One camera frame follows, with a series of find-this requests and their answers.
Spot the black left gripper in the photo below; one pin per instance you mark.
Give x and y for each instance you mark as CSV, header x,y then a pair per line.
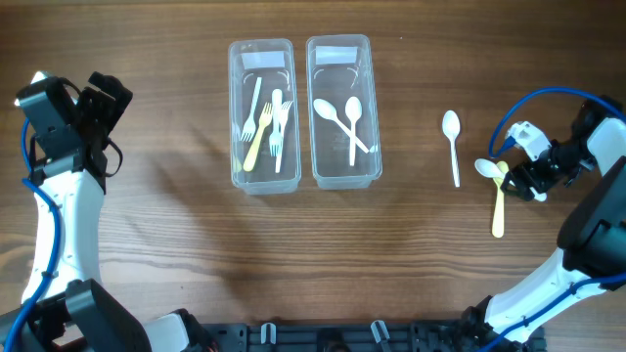
x,y
92,96

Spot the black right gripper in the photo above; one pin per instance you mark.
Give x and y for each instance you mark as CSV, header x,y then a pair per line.
x,y
530,169

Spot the white spoon crossing diagonal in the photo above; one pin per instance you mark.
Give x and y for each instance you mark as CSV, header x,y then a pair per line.
x,y
489,169

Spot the yellow plastic spoon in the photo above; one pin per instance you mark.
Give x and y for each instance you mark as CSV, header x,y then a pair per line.
x,y
498,223

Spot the yellow plastic fork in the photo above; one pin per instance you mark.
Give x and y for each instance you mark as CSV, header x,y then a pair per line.
x,y
264,120

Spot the light blue plastic fork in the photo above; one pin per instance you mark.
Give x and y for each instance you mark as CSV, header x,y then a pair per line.
x,y
275,140

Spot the white plastic fork long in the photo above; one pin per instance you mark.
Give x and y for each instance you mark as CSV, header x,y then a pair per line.
x,y
283,120

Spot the white spoon slanted handle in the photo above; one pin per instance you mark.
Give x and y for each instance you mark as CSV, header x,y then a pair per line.
x,y
353,111

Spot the white plastic spoon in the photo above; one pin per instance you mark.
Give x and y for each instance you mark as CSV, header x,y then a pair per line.
x,y
451,128
327,111

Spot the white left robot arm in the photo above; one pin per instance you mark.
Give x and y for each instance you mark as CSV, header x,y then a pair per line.
x,y
64,305

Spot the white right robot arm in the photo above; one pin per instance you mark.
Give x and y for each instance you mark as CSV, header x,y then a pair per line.
x,y
590,256

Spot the left clear plastic container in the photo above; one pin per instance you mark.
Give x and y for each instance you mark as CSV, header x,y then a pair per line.
x,y
273,61

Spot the clear plastic container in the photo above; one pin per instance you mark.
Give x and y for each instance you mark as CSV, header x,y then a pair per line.
x,y
338,67
273,61

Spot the right clear plastic container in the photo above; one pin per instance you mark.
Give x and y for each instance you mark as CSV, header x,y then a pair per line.
x,y
338,67

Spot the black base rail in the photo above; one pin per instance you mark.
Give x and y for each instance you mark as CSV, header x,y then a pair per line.
x,y
418,336

